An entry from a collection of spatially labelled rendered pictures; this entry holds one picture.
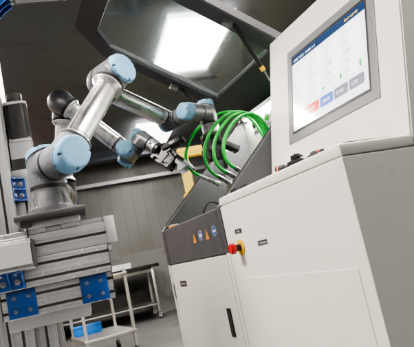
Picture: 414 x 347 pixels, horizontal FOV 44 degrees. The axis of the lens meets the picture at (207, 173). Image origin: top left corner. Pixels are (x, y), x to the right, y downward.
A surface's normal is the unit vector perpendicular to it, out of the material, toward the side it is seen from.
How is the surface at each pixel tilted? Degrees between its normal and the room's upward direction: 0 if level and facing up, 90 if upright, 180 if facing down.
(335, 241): 90
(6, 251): 90
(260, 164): 90
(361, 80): 76
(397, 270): 90
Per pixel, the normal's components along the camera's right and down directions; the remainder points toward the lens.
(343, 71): -0.93, -0.11
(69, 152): 0.65, -0.15
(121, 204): 0.22, -0.20
